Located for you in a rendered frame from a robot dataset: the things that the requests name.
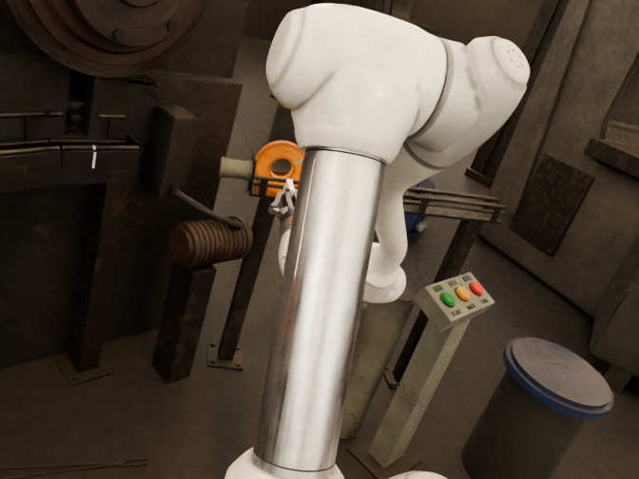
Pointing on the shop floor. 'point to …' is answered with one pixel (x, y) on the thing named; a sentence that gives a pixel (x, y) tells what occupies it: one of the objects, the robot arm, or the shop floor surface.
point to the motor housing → (193, 289)
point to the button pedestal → (419, 378)
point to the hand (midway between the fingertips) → (289, 189)
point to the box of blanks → (619, 324)
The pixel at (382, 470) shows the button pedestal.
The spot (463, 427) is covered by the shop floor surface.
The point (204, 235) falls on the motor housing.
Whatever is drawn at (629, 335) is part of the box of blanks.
